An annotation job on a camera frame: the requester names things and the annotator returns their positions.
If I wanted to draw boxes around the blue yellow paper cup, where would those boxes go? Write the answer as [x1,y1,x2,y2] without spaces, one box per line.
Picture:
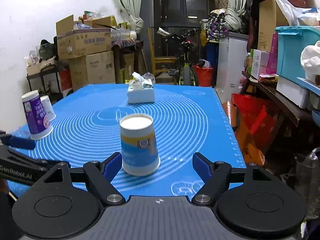
[119,113,161,177]

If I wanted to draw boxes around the purple white paper cup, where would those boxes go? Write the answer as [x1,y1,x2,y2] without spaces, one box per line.
[21,90,53,140]

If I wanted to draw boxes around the blue silicone mat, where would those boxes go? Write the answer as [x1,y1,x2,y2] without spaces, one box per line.
[23,84,245,197]

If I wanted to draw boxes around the black metal shelf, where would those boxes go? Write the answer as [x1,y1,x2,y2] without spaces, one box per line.
[26,62,73,102]

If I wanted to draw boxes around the white tissue pack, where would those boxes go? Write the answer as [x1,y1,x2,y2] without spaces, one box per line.
[127,72,155,104]

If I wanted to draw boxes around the dark wooden side table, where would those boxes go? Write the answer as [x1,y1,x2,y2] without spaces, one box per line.
[240,70,319,142]

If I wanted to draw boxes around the red bucket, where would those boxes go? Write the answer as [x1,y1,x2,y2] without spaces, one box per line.
[194,66,214,87]

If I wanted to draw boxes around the lower cardboard box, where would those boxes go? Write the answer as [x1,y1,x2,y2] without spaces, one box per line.
[68,51,116,91]

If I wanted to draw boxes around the white green carton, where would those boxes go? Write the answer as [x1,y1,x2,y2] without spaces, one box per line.
[248,49,269,80]

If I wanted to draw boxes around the upper cardboard box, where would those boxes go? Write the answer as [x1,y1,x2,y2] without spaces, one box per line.
[56,15,115,60]

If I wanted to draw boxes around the white chest freezer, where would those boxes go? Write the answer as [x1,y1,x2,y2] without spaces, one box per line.
[216,33,248,89]

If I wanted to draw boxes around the yellow wooden chair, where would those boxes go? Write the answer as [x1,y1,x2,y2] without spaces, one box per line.
[146,27,179,77]

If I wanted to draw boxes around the green black bicycle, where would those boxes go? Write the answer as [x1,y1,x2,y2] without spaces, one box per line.
[157,27,199,86]

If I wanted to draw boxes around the teal storage bin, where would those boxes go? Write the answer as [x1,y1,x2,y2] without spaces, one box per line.
[275,25,319,83]

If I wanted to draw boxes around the tall cardboard box right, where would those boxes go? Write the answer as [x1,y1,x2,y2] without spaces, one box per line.
[258,0,289,53]

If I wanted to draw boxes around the right curtain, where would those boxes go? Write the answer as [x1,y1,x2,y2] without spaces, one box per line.
[225,0,247,30]

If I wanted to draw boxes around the curtain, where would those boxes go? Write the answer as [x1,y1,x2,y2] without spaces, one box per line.
[225,0,247,30]
[116,0,144,34]

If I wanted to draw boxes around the left curtain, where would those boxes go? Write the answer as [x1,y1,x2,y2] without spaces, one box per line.
[116,0,144,34]

